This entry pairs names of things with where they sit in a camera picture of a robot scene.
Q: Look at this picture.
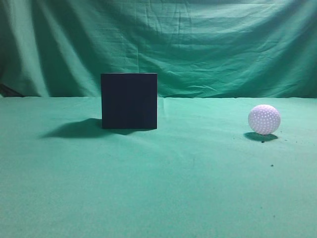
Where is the green table cloth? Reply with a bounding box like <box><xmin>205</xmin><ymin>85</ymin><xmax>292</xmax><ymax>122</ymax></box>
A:
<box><xmin>0</xmin><ymin>97</ymin><xmax>317</xmax><ymax>238</ymax></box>

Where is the white dimpled golf ball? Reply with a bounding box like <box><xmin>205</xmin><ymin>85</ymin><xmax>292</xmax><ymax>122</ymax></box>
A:
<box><xmin>248</xmin><ymin>105</ymin><xmax>281</xmax><ymax>135</ymax></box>

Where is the black cube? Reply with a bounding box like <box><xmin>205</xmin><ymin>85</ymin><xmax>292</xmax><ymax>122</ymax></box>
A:
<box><xmin>100</xmin><ymin>73</ymin><xmax>158</xmax><ymax>130</ymax></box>

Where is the green cloth backdrop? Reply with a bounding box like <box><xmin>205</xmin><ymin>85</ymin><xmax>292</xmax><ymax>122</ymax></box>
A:
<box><xmin>0</xmin><ymin>0</ymin><xmax>317</xmax><ymax>98</ymax></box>

